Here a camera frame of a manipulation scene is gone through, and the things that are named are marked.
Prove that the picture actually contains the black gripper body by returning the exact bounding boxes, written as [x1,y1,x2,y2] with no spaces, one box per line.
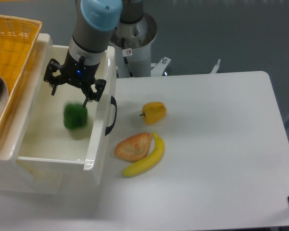
[61,51,103,88]

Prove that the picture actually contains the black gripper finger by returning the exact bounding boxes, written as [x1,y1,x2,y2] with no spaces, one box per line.
[81,78,106,107]
[43,58,67,96]

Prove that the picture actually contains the green bell pepper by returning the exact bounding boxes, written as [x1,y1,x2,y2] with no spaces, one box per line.
[63,103,88,130]

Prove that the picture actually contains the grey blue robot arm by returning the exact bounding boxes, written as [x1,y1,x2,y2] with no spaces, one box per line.
[44,0,143,106]

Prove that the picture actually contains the yellow bell pepper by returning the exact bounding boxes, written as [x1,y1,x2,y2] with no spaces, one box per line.
[140,102,167,125]

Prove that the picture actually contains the white open upper drawer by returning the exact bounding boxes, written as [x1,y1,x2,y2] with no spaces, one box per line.
[16,44,117,188]

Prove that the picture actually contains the white drawer cabinet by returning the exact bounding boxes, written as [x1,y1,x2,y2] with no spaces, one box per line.
[0,34,62,194]

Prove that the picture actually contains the yellow woven basket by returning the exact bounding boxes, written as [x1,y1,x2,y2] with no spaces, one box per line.
[0,15,42,141]

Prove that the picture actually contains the white base foot with bolt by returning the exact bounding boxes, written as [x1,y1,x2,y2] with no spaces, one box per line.
[151,57,171,77]

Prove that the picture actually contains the white plate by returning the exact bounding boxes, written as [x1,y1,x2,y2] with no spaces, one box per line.
[0,76,9,117]

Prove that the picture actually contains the brown croissant pastry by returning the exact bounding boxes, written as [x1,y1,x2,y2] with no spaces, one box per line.
[114,132,152,163]

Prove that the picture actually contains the yellow banana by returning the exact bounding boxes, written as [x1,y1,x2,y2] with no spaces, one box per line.
[121,132,165,178]

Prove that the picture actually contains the black drawer handle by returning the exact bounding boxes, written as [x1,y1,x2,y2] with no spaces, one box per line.
[105,96,118,136]

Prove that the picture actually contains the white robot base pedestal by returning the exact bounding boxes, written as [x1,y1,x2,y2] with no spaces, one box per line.
[110,13,157,78]

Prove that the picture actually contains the white metal bracket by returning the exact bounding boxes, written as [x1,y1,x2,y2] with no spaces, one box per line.
[210,59,221,74]

